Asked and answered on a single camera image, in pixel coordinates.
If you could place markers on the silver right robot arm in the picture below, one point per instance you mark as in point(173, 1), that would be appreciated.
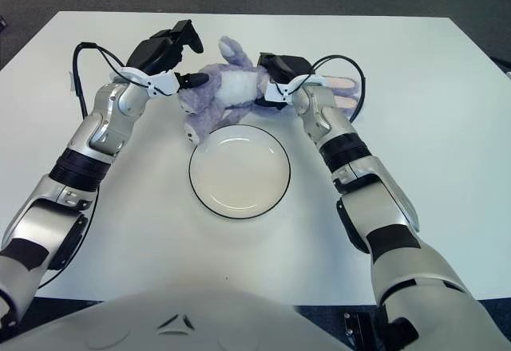
point(351, 159)

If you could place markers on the white plate black rim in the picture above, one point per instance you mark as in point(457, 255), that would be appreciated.
point(239, 175)

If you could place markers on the black metal bracket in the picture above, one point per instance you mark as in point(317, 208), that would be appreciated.
point(358, 331)

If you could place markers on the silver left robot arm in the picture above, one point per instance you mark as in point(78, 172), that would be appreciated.
point(88, 139)

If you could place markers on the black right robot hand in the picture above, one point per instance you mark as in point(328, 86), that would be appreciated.
point(289, 65)

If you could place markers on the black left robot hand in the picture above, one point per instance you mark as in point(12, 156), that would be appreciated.
point(151, 54)

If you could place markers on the grey robot torso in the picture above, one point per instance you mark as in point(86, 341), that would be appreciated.
point(199, 323)

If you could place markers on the purple plush bunny doll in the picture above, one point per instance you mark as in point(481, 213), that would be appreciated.
point(235, 87)

